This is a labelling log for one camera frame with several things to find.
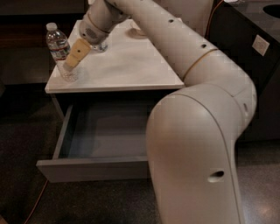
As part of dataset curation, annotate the black side cabinet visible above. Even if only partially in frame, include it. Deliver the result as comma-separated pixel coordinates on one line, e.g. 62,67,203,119
206,0,280,142

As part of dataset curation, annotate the clear water bottle red label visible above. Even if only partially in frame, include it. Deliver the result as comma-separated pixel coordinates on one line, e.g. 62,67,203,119
45,23,78,82

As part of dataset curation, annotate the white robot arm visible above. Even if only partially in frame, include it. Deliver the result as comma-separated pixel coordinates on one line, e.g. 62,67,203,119
65,0,256,224

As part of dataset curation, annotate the grey top drawer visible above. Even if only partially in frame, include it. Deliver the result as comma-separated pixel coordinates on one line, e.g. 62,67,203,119
37,101,151,183

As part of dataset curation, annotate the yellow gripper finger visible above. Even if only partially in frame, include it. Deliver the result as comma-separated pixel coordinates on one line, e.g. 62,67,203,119
63,38,91,70

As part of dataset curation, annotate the beige paper bowl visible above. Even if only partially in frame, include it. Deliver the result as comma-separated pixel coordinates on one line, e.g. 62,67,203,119
130,20,146,38

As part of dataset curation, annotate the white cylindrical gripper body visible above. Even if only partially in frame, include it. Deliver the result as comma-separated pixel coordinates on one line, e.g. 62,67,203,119
79,12,110,46

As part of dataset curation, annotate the orange extension cable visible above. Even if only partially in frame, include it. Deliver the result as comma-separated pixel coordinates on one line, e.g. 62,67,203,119
22,0,224,224

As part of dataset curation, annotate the white wall outlet plate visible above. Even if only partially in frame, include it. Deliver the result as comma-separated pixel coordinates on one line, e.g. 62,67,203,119
252,35,270,56

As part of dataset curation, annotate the white-topped grey drawer cabinet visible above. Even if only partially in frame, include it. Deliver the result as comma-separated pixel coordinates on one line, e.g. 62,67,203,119
44,17,186,165

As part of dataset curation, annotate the clear water bottle blue label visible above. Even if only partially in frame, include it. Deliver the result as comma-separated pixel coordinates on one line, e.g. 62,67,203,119
93,41,108,53

